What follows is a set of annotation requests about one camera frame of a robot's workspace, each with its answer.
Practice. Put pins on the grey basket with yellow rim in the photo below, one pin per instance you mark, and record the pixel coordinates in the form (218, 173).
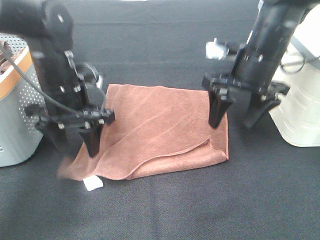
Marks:
(18, 137)

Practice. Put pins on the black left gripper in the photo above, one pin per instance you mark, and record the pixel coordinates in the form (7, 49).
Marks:
(89, 120)

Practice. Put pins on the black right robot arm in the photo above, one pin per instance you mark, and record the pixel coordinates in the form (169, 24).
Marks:
(255, 62)

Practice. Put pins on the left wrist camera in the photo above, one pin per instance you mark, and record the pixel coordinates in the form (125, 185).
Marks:
(89, 73)

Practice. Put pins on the brown towel with white tag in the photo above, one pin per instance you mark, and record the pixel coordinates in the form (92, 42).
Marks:
(157, 130)

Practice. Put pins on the white plastic basket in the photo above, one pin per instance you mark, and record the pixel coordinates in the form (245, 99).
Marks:
(297, 118)

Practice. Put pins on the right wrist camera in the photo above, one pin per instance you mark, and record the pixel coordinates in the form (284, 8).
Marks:
(221, 50)

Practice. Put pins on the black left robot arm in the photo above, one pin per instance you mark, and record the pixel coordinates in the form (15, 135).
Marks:
(72, 92)

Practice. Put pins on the black table mat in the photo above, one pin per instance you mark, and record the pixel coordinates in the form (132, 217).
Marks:
(267, 190)

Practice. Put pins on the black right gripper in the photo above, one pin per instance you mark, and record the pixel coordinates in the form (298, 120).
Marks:
(262, 99)

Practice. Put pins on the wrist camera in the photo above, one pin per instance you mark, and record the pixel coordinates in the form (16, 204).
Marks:
(221, 50)
(89, 73)

